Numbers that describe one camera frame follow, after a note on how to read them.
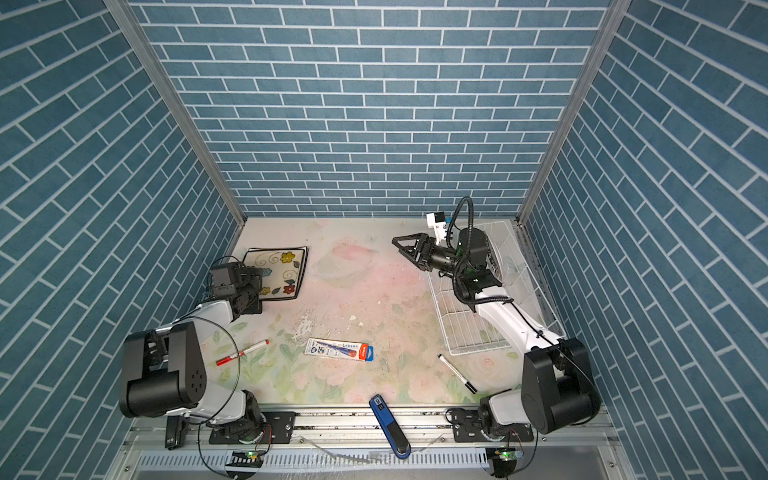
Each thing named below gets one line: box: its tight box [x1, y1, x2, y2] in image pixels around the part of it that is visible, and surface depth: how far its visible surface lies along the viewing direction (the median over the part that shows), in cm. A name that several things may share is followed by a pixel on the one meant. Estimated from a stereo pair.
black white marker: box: [437, 353, 478, 394], surface depth 84 cm
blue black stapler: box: [369, 394, 412, 460], surface depth 72 cm
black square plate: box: [243, 246, 309, 301], surface depth 104 cm
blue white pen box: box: [304, 338, 374, 362], surface depth 88 cm
